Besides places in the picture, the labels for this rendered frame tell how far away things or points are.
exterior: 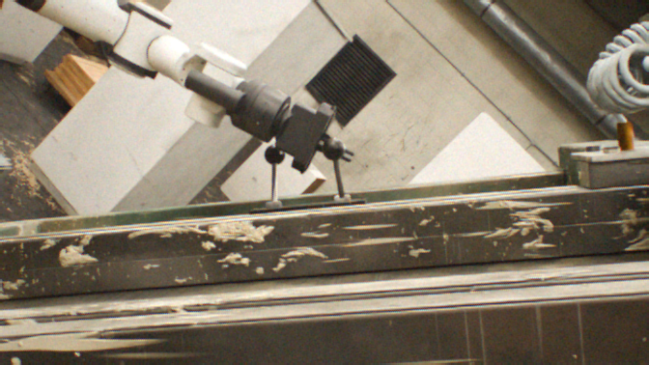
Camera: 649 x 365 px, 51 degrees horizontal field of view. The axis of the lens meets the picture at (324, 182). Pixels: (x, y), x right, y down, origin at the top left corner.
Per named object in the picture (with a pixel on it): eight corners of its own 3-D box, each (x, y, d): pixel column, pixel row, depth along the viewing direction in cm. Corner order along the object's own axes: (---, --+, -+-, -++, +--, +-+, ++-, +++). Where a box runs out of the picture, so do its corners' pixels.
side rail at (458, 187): (58, 266, 153) (52, 217, 153) (563, 223, 138) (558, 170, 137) (43, 270, 148) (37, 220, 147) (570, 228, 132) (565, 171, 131)
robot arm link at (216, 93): (249, 141, 120) (193, 112, 121) (275, 86, 118) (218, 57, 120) (231, 144, 109) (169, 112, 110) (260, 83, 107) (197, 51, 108)
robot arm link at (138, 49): (190, 104, 126) (148, 72, 139) (216, 55, 125) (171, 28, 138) (142, 82, 118) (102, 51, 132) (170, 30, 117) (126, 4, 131)
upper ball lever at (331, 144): (333, 201, 118) (321, 134, 111) (354, 199, 118) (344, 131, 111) (331, 213, 115) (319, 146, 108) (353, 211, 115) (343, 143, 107)
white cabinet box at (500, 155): (296, 301, 547) (484, 121, 517) (345, 357, 536) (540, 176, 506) (272, 313, 488) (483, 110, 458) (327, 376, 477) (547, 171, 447)
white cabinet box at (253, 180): (237, 188, 670) (287, 137, 660) (275, 232, 660) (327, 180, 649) (219, 187, 626) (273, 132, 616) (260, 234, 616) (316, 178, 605)
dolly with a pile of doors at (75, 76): (82, 95, 531) (107, 66, 527) (123, 141, 522) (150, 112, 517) (30, 80, 471) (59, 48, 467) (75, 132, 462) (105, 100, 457)
